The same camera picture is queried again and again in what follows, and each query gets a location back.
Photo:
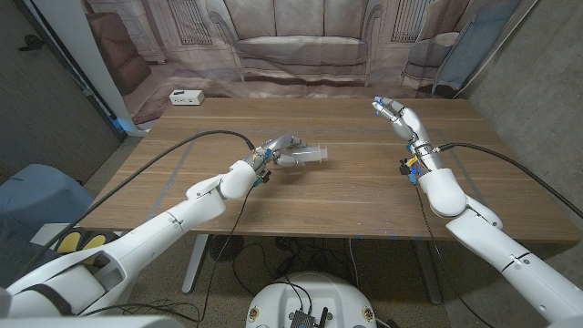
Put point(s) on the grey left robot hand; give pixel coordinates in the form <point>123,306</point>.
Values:
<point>278,148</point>

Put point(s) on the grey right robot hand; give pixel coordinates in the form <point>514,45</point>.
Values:
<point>412,123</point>

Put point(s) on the clear plastic syringe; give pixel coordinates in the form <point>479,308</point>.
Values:
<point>314,154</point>

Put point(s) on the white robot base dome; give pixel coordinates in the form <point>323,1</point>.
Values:
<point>278,296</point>

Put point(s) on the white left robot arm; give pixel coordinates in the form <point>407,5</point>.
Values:
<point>155,232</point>

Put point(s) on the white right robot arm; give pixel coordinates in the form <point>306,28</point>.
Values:
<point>496,246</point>

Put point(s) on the printed sofa room backdrop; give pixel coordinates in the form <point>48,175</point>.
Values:
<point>300,45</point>

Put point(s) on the white power strip box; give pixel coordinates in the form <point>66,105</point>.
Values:
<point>186,97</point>

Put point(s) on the round black floor fan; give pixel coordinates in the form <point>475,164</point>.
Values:
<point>226,248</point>

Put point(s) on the white table leg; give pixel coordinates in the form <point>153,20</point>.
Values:
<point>195,264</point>

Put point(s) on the grey table leg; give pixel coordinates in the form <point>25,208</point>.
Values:
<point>428,273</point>

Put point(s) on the black antenna module on base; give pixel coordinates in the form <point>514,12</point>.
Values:
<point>303,319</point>

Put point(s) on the yellow black foot pedal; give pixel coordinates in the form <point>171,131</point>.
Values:
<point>70,242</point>

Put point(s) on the blue padded chair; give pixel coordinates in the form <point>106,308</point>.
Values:
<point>41,196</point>

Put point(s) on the white flat floor board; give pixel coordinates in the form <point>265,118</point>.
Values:
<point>45,233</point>

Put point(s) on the white robot torso shell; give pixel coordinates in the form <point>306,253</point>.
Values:
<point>91,322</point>

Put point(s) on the person leg in blue jeans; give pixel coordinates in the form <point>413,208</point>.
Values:
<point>20,255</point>

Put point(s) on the white door frame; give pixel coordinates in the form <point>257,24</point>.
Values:
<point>86,54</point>

